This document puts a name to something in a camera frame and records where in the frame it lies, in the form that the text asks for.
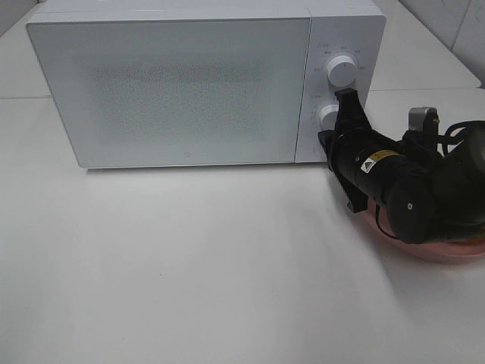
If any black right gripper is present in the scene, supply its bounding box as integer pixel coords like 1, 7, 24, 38
318, 89, 408, 213

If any round white door button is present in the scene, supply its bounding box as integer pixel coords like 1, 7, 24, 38
313, 142, 326, 161

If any white microwave knob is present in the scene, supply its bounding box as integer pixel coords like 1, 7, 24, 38
318, 104, 339, 131
327, 54, 358, 87

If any pink round plate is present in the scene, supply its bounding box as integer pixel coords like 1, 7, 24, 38
361, 199, 484, 264

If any white microwave door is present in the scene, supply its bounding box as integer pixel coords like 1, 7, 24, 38
27, 18, 309, 168

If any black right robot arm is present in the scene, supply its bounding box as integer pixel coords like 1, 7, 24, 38
318, 88, 484, 244

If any white microwave oven body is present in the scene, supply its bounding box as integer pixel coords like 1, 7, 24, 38
26, 1, 386, 164

